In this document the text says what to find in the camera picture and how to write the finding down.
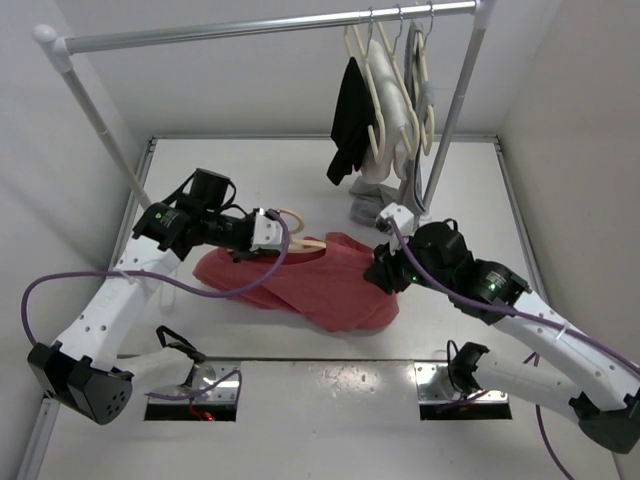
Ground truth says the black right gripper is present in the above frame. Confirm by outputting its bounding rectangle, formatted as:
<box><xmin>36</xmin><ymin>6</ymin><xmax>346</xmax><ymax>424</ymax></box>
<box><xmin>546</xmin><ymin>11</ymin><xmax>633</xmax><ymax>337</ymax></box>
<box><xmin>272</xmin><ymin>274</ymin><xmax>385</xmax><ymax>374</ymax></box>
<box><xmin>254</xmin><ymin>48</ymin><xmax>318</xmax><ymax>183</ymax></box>
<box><xmin>367</xmin><ymin>228</ymin><xmax>451</xmax><ymax>294</ymax></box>

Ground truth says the beige plastic hanger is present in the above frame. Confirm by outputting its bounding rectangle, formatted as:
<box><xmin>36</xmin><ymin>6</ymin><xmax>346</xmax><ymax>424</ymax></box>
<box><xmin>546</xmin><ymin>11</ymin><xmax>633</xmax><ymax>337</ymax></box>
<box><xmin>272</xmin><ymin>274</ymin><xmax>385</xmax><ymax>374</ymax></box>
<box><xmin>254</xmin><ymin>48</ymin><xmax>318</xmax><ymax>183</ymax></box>
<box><xmin>277</xmin><ymin>208</ymin><xmax>327</xmax><ymax>255</ymax></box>

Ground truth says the red t shirt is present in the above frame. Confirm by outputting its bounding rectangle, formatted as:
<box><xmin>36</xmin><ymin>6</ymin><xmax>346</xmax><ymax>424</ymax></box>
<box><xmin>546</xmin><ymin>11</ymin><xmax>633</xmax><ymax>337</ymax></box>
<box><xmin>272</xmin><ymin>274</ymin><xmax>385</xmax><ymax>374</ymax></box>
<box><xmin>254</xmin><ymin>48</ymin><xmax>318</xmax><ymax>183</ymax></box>
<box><xmin>192</xmin><ymin>231</ymin><xmax>400</xmax><ymax>335</ymax></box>

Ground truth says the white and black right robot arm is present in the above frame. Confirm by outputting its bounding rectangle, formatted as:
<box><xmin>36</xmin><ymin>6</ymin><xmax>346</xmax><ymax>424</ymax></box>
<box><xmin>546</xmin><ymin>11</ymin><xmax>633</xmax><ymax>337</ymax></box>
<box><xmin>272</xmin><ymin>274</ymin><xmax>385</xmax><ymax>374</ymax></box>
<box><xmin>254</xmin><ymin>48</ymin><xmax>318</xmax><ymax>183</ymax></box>
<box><xmin>364</xmin><ymin>217</ymin><xmax>639</xmax><ymax>454</ymax></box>

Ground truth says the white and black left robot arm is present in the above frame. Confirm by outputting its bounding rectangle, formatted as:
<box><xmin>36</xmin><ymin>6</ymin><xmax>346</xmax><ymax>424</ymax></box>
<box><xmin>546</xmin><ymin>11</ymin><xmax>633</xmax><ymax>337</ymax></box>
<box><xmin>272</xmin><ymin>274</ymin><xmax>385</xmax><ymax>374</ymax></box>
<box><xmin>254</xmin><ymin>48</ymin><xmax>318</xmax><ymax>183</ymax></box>
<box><xmin>27</xmin><ymin>169</ymin><xmax>288</xmax><ymax>425</ymax></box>

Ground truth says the beige hanger under white garment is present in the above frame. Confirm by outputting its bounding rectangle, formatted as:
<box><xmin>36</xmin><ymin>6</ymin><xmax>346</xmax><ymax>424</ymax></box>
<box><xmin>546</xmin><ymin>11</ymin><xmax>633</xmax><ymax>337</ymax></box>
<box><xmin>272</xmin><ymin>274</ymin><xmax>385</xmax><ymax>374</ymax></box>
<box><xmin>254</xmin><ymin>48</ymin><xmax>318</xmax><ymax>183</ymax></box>
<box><xmin>375</xmin><ymin>21</ymin><xmax>421</xmax><ymax>160</ymax></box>

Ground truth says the beige hanger under grey garment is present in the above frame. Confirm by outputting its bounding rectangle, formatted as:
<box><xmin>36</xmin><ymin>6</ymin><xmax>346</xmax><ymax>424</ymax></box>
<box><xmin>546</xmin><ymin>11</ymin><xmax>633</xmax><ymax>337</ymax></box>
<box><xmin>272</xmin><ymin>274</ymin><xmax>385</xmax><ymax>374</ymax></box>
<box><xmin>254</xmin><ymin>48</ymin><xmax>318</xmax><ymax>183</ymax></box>
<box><xmin>413</xmin><ymin>1</ymin><xmax>435</xmax><ymax>156</ymax></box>

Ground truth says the beige hanger under black garment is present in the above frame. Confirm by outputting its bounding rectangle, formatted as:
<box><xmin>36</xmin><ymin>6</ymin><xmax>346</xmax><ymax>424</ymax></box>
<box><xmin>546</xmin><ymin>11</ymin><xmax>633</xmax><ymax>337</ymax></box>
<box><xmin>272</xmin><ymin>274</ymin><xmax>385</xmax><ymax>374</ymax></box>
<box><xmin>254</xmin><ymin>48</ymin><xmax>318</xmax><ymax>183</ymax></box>
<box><xmin>343</xmin><ymin>9</ymin><xmax>386</xmax><ymax>164</ymax></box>

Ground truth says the grey hanging garment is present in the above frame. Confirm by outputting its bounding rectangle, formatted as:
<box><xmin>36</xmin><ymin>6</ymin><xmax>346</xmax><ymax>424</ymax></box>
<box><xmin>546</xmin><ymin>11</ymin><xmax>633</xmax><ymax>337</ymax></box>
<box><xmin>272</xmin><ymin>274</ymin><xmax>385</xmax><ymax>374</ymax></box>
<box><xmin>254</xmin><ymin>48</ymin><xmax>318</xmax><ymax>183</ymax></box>
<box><xmin>350</xmin><ymin>21</ymin><xmax>426</xmax><ymax>224</ymax></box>

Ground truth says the white hanging garment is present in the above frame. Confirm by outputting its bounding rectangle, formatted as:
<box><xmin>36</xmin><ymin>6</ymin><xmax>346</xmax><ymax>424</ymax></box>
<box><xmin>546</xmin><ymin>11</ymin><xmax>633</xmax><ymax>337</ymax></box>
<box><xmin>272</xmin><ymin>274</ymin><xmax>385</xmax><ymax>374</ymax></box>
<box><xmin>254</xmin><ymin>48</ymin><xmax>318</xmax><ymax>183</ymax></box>
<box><xmin>360</xmin><ymin>40</ymin><xmax>414</xmax><ymax>184</ymax></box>

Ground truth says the black hanging garment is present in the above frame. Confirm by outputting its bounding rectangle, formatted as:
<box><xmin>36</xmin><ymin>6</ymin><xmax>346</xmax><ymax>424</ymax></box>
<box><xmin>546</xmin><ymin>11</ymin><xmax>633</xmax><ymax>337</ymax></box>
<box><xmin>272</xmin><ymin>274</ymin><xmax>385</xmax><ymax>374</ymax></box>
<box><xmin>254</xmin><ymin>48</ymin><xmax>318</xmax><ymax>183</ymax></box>
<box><xmin>326</xmin><ymin>57</ymin><xmax>370</xmax><ymax>186</ymax></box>

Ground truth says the silver and white clothes rack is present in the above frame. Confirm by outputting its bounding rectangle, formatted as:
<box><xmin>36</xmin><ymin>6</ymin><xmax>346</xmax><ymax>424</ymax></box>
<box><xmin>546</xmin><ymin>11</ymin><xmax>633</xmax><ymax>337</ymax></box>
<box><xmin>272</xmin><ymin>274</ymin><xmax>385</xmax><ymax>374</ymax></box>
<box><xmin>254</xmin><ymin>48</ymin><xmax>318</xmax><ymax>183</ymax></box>
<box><xmin>31</xmin><ymin>1</ymin><xmax>496</xmax><ymax>209</ymax></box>

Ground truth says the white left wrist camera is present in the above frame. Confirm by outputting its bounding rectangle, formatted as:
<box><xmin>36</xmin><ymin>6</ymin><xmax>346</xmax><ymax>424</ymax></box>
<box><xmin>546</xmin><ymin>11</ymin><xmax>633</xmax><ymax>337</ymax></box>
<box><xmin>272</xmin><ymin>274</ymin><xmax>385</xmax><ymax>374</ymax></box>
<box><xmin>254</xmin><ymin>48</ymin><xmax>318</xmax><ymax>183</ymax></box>
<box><xmin>250</xmin><ymin>208</ymin><xmax>288</xmax><ymax>252</ymax></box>

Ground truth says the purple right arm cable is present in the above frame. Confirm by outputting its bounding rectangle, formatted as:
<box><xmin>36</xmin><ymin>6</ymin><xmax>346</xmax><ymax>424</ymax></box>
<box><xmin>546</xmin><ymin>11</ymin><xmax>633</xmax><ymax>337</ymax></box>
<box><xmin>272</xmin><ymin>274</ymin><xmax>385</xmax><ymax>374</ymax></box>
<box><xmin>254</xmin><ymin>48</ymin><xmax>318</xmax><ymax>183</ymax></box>
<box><xmin>389</xmin><ymin>219</ymin><xmax>640</xmax><ymax>480</ymax></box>

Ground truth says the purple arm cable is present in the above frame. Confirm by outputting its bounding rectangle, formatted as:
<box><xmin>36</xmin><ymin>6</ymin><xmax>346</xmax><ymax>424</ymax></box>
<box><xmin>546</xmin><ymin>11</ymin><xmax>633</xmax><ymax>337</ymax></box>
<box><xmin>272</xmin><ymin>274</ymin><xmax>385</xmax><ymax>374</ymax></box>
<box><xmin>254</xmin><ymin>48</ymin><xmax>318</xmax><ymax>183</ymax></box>
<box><xmin>389</xmin><ymin>219</ymin><xmax>640</xmax><ymax>480</ymax></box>
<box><xmin>20</xmin><ymin>210</ymin><xmax>291</xmax><ymax>401</ymax></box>

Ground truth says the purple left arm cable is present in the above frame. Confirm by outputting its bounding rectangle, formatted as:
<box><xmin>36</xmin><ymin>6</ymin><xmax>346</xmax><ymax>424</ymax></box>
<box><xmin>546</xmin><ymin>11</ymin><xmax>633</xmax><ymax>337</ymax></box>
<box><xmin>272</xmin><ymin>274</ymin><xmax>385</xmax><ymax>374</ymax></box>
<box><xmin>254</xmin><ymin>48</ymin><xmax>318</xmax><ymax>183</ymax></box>
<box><xmin>20</xmin><ymin>210</ymin><xmax>291</xmax><ymax>401</ymax></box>

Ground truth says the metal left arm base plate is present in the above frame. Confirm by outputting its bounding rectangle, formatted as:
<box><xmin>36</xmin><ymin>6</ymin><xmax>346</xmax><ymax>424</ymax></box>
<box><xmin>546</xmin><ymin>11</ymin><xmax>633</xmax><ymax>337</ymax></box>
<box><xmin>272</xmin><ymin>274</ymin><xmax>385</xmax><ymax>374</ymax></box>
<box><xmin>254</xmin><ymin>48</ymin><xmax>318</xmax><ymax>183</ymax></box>
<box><xmin>147</xmin><ymin>361</ymin><xmax>243</xmax><ymax>406</ymax></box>

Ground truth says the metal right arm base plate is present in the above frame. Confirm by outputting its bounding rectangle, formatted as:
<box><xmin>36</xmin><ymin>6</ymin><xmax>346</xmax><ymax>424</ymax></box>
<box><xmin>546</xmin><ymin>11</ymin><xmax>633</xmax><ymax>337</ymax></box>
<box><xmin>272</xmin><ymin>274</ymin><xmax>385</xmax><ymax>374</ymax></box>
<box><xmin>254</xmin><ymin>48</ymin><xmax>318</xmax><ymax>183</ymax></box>
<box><xmin>414</xmin><ymin>360</ymin><xmax>509</xmax><ymax>406</ymax></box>

